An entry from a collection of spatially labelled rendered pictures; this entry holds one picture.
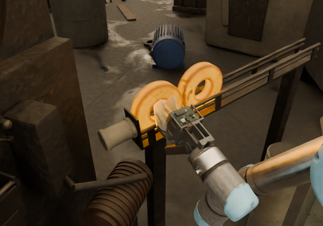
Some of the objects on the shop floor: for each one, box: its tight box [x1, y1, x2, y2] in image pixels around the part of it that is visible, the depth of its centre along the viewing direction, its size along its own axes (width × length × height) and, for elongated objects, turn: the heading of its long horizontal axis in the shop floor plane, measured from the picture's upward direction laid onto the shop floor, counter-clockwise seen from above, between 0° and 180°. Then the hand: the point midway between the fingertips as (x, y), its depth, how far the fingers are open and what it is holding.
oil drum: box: [46, 0, 109, 48], centre depth 305 cm, size 59×59×89 cm
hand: (157, 103), depth 77 cm, fingers closed, pressing on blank
